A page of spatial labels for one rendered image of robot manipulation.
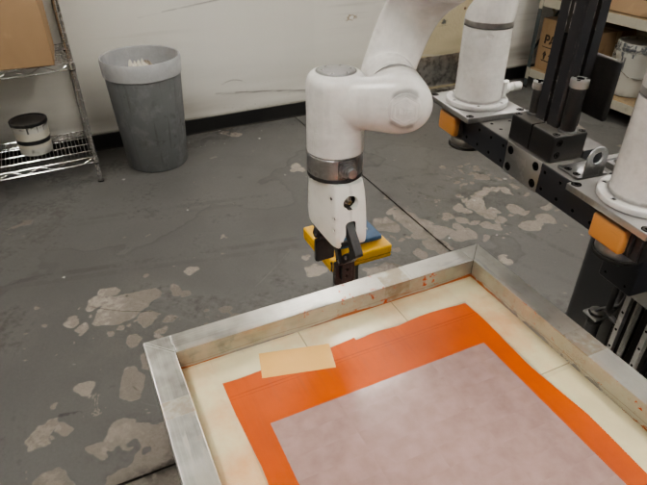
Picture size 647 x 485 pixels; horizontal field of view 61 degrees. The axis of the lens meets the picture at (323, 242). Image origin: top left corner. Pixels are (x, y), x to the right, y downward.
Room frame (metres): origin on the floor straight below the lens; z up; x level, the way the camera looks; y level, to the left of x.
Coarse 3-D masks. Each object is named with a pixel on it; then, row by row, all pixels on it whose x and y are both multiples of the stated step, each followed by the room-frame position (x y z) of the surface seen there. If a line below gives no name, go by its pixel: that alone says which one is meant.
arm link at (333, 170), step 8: (312, 160) 0.65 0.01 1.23; (320, 160) 0.64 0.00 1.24; (352, 160) 0.64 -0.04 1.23; (360, 160) 0.65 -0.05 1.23; (312, 168) 0.65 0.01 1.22; (320, 168) 0.64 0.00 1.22; (328, 168) 0.63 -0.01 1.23; (336, 168) 0.63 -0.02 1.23; (344, 168) 0.63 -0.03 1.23; (352, 168) 0.63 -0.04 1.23; (360, 168) 0.65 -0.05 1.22; (320, 176) 0.64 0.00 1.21; (328, 176) 0.63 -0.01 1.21; (336, 176) 0.63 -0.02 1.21; (344, 176) 0.63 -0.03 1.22; (352, 176) 0.62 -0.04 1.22
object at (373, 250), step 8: (304, 232) 0.91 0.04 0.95; (312, 232) 0.90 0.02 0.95; (312, 240) 0.88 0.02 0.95; (376, 240) 0.88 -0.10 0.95; (384, 240) 0.88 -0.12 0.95; (312, 248) 0.88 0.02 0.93; (368, 248) 0.85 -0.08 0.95; (376, 248) 0.85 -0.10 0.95; (384, 248) 0.86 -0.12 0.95; (368, 256) 0.84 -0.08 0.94; (376, 256) 0.85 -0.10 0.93; (384, 256) 0.86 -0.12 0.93; (328, 264) 0.82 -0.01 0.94; (352, 280) 0.88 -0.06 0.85
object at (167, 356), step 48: (336, 288) 0.68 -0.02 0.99; (384, 288) 0.69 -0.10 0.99; (432, 288) 0.73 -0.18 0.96; (528, 288) 0.68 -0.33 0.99; (192, 336) 0.58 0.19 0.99; (240, 336) 0.58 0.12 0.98; (576, 336) 0.58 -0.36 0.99; (624, 384) 0.49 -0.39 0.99; (192, 432) 0.41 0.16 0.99; (192, 480) 0.35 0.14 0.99
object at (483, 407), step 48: (384, 336) 0.61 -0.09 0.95; (432, 336) 0.61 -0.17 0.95; (480, 336) 0.61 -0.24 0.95; (432, 384) 0.52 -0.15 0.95; (480, 384) 0.52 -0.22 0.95; (528, 384) 0.52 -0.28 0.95; (432, 432) 0.44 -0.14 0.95; (480, 432) 0.44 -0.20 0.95; (528, 432) 0.44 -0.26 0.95; (576, 432) 0.44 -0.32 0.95; (480, 480) 0.37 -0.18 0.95; (528, 480) 0.37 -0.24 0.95; (576, 480) 0.37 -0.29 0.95; (624, 480) 0.37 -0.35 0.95
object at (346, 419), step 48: (240, 384) 0.52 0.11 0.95; (288, 384) 0.52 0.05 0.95; (336, 384) 0.52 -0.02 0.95; (384, 384) 0.52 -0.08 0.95; (288, 432) 0.44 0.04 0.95; (336, 432) 0.44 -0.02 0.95; (384, 432) 0.44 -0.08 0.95; (288, 480) 0.37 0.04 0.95; (336, 480) 0.37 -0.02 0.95; (384, 480) 0.37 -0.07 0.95; (432, 480) 0.37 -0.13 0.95
